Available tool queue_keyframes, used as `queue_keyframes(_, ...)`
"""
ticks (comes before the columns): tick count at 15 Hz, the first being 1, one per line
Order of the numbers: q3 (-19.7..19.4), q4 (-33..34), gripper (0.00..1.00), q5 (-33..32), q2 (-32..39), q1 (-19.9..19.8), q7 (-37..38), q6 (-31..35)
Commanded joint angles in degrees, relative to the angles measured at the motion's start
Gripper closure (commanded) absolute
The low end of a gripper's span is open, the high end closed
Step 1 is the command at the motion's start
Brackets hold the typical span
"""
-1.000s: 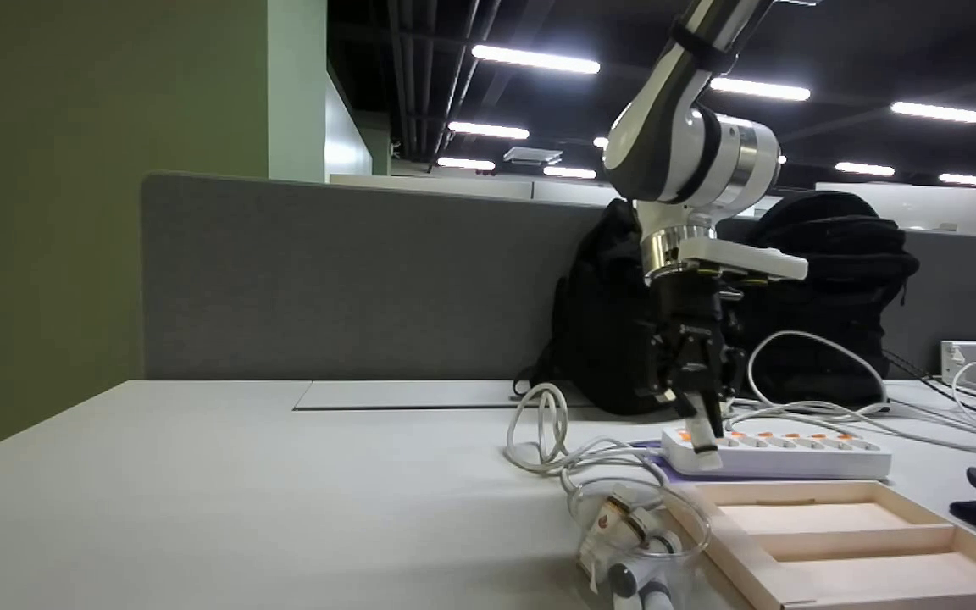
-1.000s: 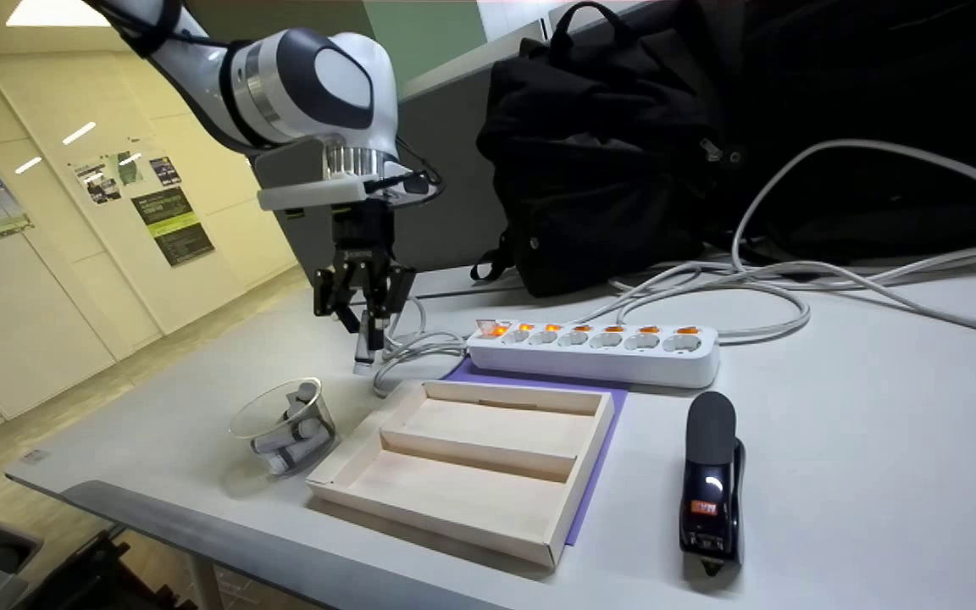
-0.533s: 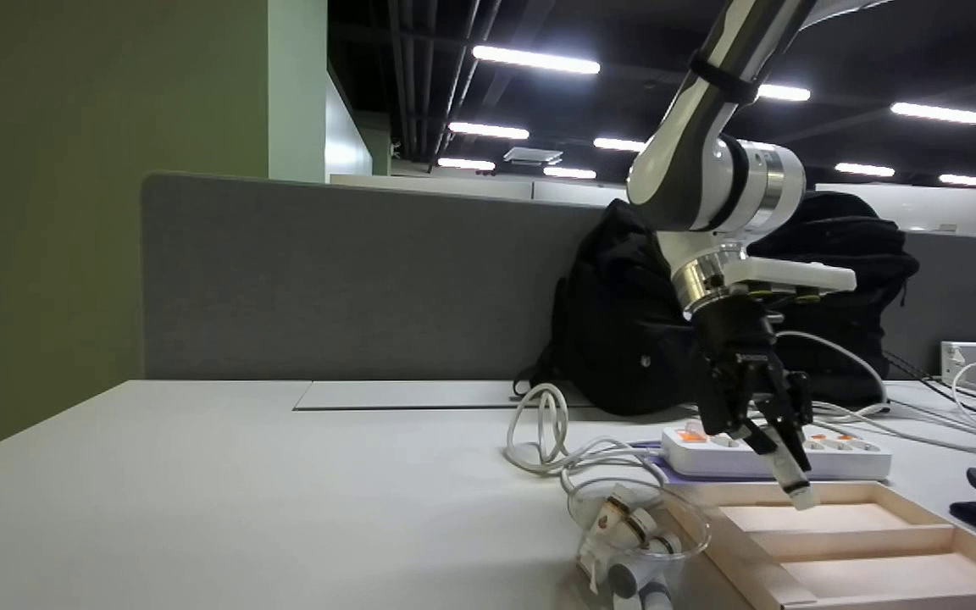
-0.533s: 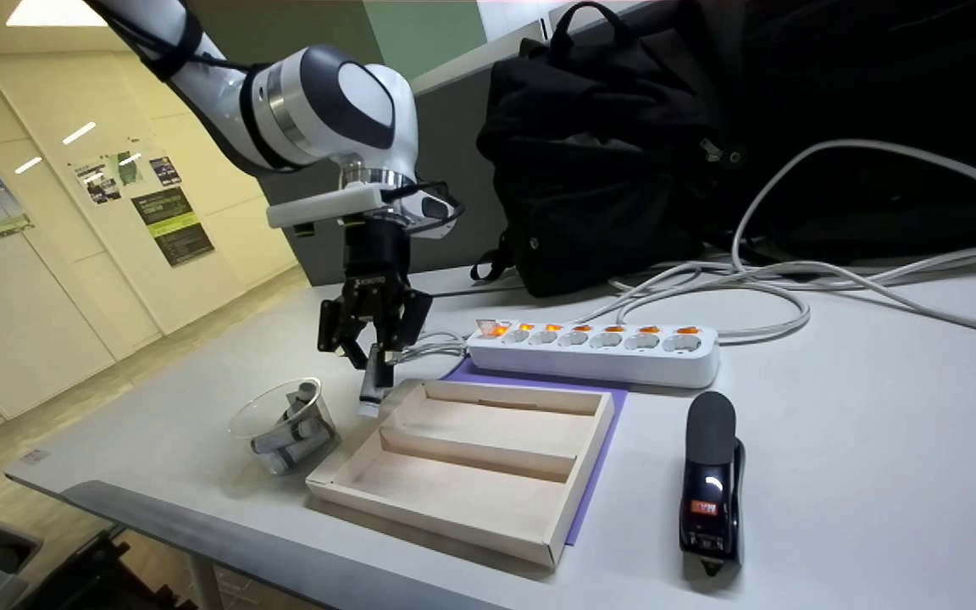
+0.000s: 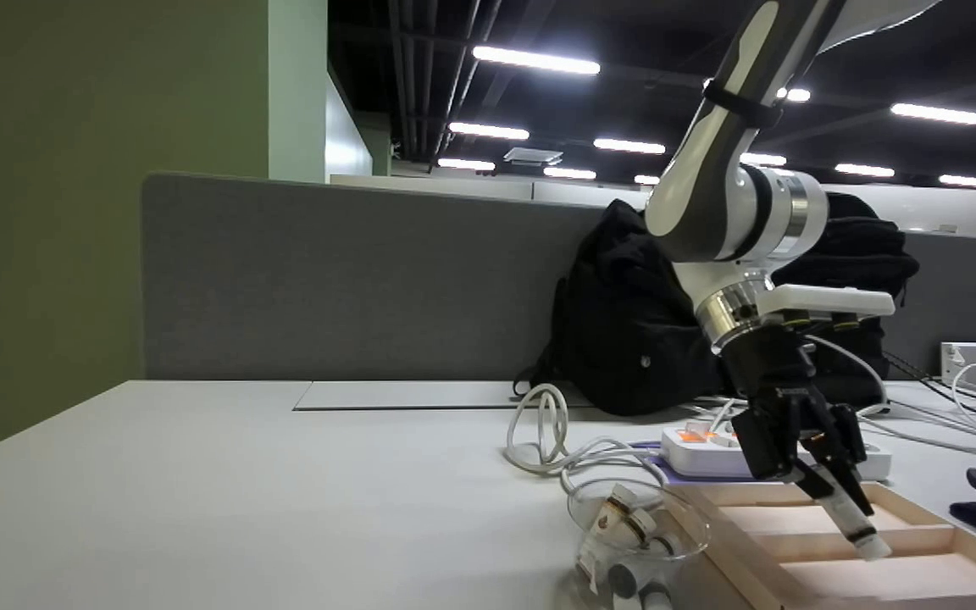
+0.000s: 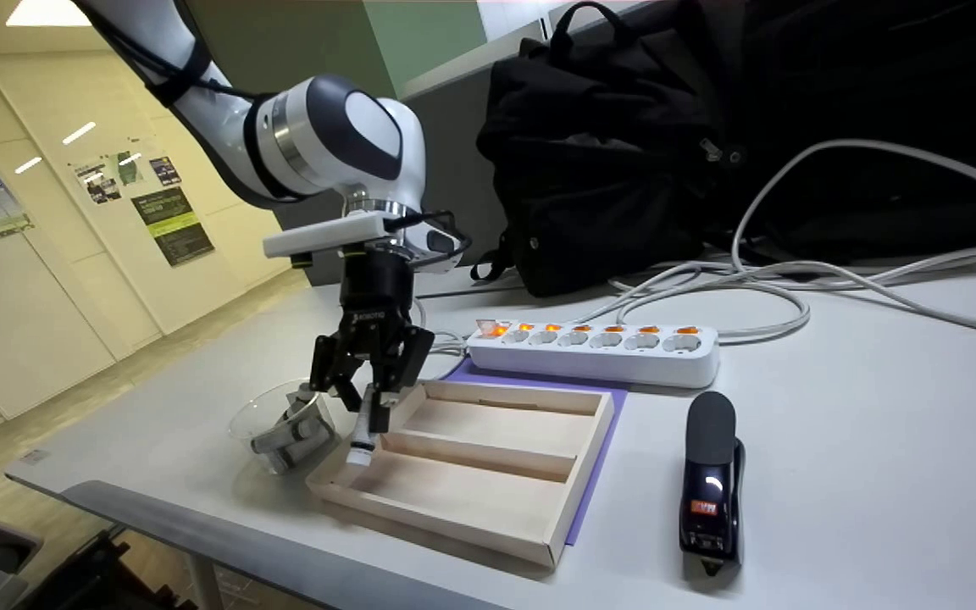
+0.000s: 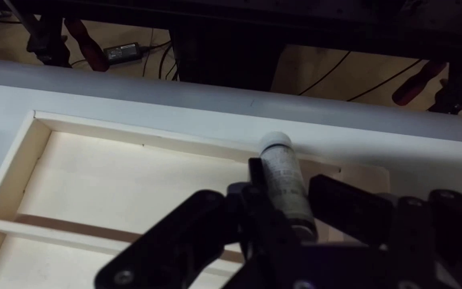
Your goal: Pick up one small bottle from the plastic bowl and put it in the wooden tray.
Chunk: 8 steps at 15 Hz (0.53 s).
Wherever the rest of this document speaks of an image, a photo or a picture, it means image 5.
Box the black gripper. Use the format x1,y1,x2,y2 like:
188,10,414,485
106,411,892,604
716,319,879,543

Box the small white bottle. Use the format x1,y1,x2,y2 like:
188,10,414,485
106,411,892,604
629,513,684,570
586,493,640,550
605,560,649,606
833,492,894,564
572,538,626,591

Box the wooden two-compartment tray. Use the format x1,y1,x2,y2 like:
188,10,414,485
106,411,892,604
659,477,976,610

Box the white power strip orange switches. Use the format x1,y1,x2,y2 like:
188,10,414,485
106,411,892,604
659,419,894,485

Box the bulky black backpack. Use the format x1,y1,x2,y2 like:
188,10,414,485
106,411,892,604
771,190,921,411

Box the grey desk partition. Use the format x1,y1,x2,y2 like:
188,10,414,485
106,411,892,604
138,172,976,384

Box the thick white looped cable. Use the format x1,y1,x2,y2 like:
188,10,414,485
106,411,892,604
802,327,894,422

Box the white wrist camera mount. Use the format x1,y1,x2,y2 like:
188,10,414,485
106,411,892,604
756,282,898,321

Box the black backpack with handle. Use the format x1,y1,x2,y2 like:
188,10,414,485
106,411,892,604
512,197,729,417

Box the white coiled power strip cable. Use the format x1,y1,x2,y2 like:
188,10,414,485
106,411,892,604
500,378,669,504

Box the black arm cable with strap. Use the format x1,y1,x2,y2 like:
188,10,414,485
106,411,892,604
696,76,780,131

